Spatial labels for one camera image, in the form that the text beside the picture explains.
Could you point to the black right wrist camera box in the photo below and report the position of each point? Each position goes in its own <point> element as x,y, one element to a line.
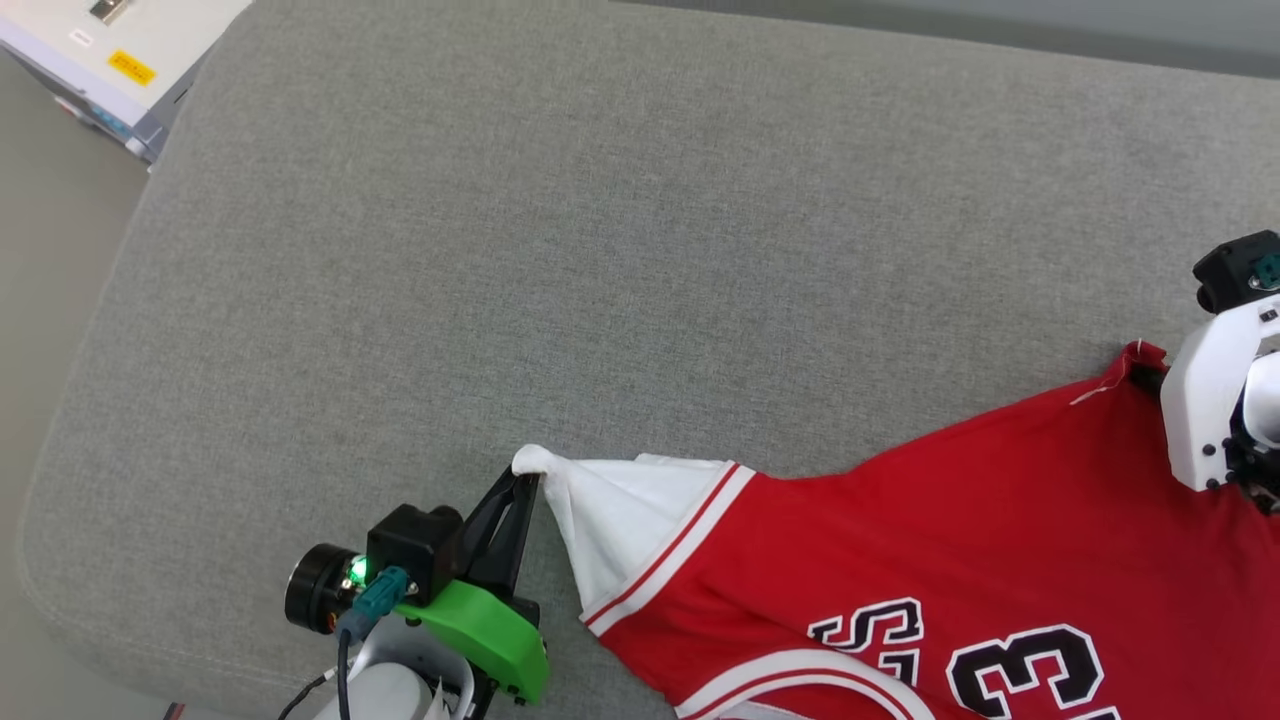
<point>1235,270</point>

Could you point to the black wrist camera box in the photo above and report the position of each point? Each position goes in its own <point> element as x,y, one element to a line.
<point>415,545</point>
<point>1235,270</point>

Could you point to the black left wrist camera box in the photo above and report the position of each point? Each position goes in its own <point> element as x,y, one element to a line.
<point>415,545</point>

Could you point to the white equipment box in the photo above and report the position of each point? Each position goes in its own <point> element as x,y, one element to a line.
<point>120,60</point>

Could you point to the grey fabric sofa cushion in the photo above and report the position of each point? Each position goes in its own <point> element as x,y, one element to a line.
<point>600,250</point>

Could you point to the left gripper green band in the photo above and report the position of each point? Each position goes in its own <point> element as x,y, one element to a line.
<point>485,630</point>

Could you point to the red and white basketball jersey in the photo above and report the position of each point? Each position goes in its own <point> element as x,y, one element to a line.
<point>1000,540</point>

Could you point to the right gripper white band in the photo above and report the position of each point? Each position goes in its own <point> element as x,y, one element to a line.
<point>1205,400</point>

